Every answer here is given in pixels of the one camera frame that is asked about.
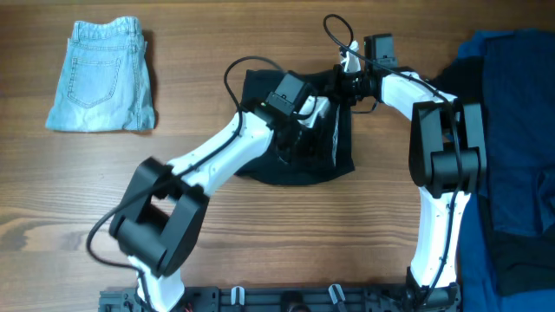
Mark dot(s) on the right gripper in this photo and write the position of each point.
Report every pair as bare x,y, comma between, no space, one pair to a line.
336,90

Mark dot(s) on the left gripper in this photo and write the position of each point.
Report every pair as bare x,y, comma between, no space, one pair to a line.
311,148

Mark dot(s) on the black shorts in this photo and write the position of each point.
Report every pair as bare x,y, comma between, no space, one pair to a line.
334,145

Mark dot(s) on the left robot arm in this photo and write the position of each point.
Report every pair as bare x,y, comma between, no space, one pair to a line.
158,221

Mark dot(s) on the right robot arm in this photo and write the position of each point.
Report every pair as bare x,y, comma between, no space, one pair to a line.
447,161

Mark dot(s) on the folded light blue jeans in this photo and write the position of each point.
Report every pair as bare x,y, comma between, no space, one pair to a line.
104,84

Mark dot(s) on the dark blue garment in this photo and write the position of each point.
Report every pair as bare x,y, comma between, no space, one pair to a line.
480,289

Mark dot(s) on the black garment in pile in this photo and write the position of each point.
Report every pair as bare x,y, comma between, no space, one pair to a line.
516,203

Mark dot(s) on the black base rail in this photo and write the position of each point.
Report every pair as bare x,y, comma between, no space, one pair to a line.
332,298

